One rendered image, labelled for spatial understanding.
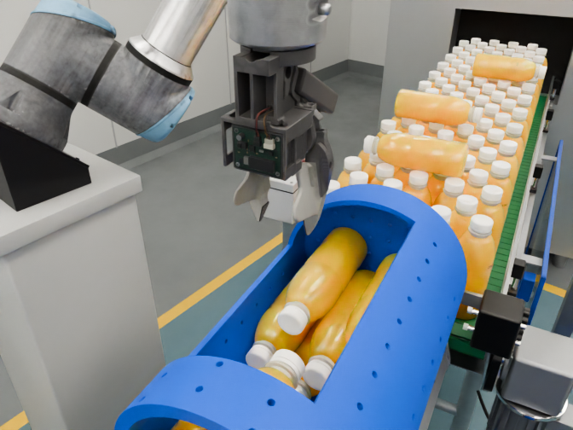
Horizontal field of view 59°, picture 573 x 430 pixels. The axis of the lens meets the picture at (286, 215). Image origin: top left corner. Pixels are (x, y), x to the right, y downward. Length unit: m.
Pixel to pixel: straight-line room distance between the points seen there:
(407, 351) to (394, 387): 0.05
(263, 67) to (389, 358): 0.32
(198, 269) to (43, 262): 1.61
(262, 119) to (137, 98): 0.63
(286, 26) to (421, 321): 0.37
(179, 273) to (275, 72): 2.23
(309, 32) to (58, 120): 0.72
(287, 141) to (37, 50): 0.71
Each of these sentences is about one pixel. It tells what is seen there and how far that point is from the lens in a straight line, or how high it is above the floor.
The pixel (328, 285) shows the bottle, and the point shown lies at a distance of 0.73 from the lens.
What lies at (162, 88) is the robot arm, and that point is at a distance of 1.08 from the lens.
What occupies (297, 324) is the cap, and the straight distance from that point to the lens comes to 0.70.
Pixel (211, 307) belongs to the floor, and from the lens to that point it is 2.41.
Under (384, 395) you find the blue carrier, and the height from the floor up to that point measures 1.18.
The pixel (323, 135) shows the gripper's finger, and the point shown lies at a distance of 0.52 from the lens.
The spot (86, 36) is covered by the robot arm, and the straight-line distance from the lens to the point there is 1.10.
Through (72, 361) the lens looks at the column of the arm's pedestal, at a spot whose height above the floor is 0.73.
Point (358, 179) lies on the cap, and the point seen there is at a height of 1.11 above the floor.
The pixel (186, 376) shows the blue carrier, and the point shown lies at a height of 1.22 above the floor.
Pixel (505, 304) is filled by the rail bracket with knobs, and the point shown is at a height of 1.00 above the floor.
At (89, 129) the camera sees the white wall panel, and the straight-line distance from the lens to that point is 3.62.
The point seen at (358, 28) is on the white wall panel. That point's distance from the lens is 5.70.
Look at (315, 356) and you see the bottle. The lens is 0.70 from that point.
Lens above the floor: 1.60
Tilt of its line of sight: 32 degrees down
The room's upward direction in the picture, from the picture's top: straight up
